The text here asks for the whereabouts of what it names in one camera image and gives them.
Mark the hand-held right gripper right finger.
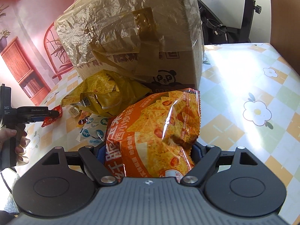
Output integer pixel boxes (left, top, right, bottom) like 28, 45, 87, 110
180, 143, 258, 185

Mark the black exercise bike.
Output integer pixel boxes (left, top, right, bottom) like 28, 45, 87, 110
193, 0, 272, 45

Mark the brown wooden panel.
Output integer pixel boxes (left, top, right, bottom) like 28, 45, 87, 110
268, 0, 300, 73

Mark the checkered floral tablecloth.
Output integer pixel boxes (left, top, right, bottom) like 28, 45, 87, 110
21, 43, 300, 218

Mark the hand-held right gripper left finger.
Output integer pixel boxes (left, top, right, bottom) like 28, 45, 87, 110
41, 145, 118, 185

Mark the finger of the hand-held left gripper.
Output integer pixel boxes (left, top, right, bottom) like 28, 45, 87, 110
25, 111, 60, 124

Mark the small red snack packet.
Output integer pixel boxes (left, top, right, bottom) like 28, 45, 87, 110
41, 105, 63, 128

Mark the printed room backdrop cloth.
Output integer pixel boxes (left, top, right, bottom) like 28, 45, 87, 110
0, 0, 110, 106

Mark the yellow snack bag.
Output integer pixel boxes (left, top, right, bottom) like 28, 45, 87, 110
60, 70, 153, 117

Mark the white blue snack packet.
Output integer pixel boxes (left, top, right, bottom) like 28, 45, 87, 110
77, 114, 111, 144

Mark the person's left hand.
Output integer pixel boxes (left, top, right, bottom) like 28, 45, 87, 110
0, 124, 31, 165

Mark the orange cracker snack bag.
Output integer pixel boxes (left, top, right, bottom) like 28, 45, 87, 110
103, 88, 201, 184

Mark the cardboard box with plastic liner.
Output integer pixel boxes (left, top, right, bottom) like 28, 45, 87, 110
54, 0, 205, 92

